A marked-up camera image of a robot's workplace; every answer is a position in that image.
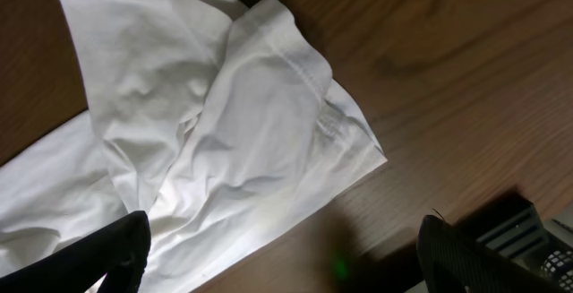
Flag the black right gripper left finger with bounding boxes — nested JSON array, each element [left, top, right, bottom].
[[1, 211, 151, 293]]

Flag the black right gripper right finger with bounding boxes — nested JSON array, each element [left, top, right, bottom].
[[416, 215, 564, 293]]

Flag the white t-shirt pixel print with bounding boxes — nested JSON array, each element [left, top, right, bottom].
[[1, 0, 386, 292]]

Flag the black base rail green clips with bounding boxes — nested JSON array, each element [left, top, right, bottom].
[[456, 192, 572, 292]]

